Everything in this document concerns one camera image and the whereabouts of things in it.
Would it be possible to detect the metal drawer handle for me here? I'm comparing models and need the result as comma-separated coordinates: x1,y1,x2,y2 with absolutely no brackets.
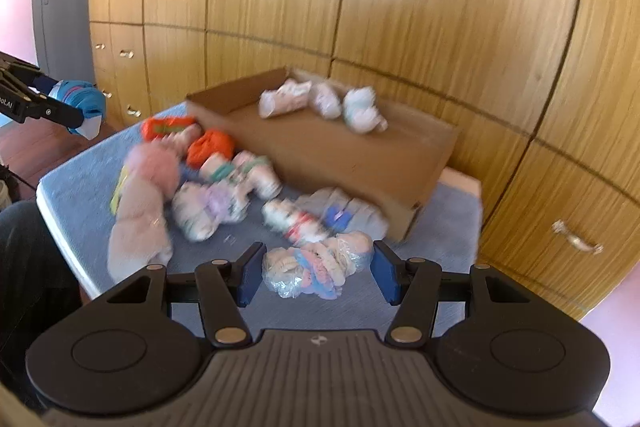
551,220,604,256

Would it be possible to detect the pale pink sock roll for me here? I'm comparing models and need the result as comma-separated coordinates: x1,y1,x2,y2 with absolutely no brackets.
258,78,312,119

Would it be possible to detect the plastic small sock bundle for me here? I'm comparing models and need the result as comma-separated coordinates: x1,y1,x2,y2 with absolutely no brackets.
262,232,373,300

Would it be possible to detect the white mint sock bundle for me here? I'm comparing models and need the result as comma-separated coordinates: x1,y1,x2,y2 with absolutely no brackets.
343,87,388,134

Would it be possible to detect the pink fluffy sock bundle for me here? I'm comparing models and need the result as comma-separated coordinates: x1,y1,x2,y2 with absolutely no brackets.
107,142,180,283

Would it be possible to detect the wooden wardrobe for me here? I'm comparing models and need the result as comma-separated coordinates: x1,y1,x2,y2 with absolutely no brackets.
89,0,639,317

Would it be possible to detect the white teal sock bundle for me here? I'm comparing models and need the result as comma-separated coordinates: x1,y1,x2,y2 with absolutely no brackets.
198,150,282,200

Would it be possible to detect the grey blue sock bundle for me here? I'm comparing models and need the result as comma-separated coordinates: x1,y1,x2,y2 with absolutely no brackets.
295,187,388,241

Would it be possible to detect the white pink sock roll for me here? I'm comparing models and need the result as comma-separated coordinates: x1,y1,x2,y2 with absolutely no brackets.
308,82,342,120

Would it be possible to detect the white red sock bundle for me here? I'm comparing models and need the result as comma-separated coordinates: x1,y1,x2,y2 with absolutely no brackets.
262,199,330,246

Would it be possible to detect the white purple sock bundle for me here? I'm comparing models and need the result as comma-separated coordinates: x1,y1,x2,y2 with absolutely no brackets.
171,182,250,243

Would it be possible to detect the blue towel mat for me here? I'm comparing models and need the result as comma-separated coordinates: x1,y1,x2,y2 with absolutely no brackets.
36,126,483,334

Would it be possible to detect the brown cardboard box tray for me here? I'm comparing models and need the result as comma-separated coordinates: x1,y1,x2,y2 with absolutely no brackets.
186,67,458,242

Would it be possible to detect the orange green sock bundle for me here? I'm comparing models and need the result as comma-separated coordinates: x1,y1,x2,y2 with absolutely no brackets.
141,116,196,142

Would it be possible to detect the light pink sock bundle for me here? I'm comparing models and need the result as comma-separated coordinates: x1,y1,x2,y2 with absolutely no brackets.
162,124,203,158

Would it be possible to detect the blue white sock bundle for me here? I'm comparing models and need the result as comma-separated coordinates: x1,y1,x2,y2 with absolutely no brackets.
49,80,106,140

